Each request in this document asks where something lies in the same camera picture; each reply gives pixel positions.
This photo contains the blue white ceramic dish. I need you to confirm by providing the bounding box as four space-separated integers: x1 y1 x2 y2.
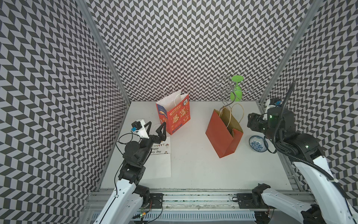
249 135 269 153

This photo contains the plain red paper bag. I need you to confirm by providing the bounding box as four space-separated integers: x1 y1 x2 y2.
206 108 244 158

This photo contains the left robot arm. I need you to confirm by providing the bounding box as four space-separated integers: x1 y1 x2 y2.
94 119 167 224

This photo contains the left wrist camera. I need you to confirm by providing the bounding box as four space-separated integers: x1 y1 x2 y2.
131 119 149 139

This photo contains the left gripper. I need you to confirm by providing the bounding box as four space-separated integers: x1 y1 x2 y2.
137 120 166 164

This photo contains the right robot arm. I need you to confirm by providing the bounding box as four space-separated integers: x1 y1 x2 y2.
247 82 358 224

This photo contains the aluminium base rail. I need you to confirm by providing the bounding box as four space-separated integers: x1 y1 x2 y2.
83 189 322 224

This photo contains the green wire rack stand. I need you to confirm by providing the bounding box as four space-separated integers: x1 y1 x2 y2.
213 75 253 111

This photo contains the white happy every day bag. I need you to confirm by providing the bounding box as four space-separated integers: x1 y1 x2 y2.
142 136 171 180

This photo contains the red printed paper bag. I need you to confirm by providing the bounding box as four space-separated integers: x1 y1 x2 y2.
156 89 191 135

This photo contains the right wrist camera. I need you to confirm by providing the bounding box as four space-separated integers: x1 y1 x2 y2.
263 97 282 121

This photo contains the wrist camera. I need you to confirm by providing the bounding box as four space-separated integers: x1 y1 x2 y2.
263 97 282 121
131 119 149 139

